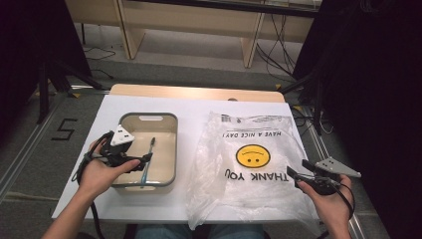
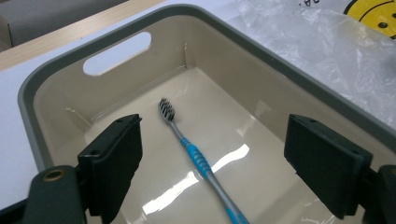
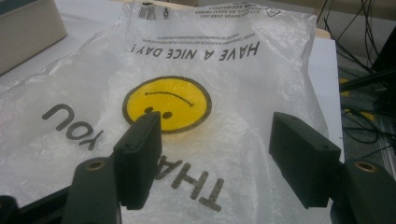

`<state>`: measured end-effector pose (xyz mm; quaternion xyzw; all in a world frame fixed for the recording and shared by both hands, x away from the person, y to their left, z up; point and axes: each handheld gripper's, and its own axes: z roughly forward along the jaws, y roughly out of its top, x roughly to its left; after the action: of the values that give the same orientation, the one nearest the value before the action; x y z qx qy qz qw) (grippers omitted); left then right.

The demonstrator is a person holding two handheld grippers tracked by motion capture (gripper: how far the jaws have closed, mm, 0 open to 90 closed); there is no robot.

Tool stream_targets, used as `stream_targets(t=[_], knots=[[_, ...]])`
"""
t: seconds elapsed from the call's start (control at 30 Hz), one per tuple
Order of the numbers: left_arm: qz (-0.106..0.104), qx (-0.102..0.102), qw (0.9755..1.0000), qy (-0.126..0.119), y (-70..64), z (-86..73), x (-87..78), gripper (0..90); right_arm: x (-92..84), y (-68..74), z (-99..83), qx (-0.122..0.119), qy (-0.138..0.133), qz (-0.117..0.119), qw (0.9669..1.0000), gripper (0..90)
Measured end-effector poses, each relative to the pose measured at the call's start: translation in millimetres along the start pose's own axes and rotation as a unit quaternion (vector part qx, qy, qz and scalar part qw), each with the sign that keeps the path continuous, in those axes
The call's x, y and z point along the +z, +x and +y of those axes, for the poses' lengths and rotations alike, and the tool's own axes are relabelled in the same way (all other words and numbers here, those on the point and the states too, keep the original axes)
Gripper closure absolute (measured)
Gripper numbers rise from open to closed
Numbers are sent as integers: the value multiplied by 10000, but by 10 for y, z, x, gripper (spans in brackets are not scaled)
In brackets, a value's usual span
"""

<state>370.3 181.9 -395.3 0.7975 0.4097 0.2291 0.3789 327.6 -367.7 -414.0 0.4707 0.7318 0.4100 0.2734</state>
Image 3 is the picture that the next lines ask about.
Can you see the black metal stand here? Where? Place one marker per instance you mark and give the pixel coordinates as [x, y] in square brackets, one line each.
[370, 79]

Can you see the clear plastic bag yellow smiley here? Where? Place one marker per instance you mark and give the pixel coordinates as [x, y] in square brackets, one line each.
[233, 77]

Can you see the metal floor rail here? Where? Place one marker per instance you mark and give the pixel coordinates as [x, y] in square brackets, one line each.
[390, 152]

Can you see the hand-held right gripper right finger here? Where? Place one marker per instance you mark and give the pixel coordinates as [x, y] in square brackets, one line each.
[303, 161]

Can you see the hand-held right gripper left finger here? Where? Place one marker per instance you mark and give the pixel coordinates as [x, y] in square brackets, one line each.
[138, 161]

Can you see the beige plastic bin grey rim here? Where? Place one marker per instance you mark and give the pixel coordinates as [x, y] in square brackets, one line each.
[28, 34]

